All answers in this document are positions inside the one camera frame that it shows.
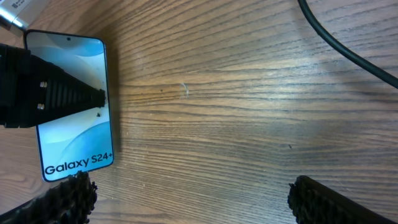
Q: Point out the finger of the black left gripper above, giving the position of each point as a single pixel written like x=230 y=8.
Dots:
x=53 y=93

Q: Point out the Samsung Galaxy smartphone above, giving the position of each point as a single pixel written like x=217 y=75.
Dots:
x=82 y=141

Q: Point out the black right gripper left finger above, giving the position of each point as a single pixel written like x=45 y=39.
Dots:
x=70 y=202

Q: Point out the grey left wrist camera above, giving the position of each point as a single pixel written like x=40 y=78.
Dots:
x=18 y=15

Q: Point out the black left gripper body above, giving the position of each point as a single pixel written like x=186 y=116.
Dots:
x=18 y=109

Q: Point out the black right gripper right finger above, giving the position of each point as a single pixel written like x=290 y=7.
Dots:
x=313 y=203

